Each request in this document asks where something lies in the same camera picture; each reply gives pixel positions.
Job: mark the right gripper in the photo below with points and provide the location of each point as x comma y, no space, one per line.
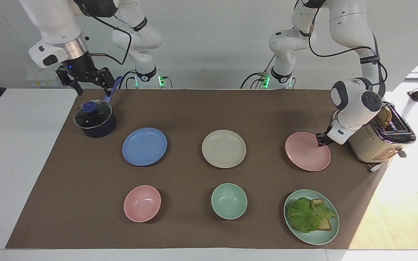
78,65

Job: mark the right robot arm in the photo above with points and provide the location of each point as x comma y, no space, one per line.
56,25

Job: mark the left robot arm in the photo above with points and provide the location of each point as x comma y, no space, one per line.
354,105

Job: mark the glass lid with blue knob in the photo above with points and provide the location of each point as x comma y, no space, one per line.
93,115

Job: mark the dark blue pot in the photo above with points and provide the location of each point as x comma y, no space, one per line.
100,130

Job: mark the blue plate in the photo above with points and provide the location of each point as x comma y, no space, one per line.
144,146

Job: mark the pink bowl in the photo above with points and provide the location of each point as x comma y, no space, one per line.
142,203

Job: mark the beige plate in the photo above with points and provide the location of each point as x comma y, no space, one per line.
224,149

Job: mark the green bowl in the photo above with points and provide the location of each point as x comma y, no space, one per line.
229,201

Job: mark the pink plate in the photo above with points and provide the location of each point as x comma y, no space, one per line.
305,154

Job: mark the green lettuce leaf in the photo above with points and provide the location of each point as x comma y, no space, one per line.
307,215

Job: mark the green plate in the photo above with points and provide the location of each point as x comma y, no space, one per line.
318,237

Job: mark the toast slice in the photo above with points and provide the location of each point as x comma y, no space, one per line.
326,225

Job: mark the beige toaster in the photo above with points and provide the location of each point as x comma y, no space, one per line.
372,145

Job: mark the bread slice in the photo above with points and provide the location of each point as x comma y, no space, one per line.
384,117

